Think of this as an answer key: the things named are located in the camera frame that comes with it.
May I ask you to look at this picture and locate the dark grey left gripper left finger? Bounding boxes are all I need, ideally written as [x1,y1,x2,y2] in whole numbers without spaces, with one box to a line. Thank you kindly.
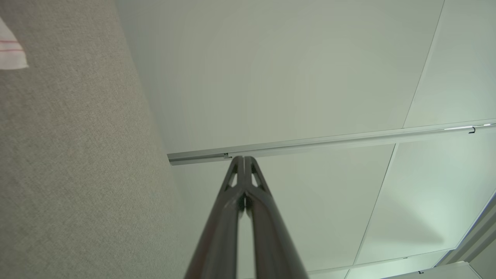
[185,156,245,279]

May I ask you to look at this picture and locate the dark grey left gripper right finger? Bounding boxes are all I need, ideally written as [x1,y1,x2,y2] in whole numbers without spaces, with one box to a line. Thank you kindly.
[245,156,309,279]

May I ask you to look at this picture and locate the red shorts with white stripes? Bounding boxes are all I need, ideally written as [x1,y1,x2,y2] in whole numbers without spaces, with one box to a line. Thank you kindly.
[0,17,29,70]

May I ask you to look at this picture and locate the grey metal partition post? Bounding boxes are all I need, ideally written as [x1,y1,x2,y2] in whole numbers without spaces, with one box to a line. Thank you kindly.
[167,119,496,166]

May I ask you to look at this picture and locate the grey metal corner frame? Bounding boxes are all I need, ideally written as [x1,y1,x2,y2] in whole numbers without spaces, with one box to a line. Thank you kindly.
[436,192,496,279]

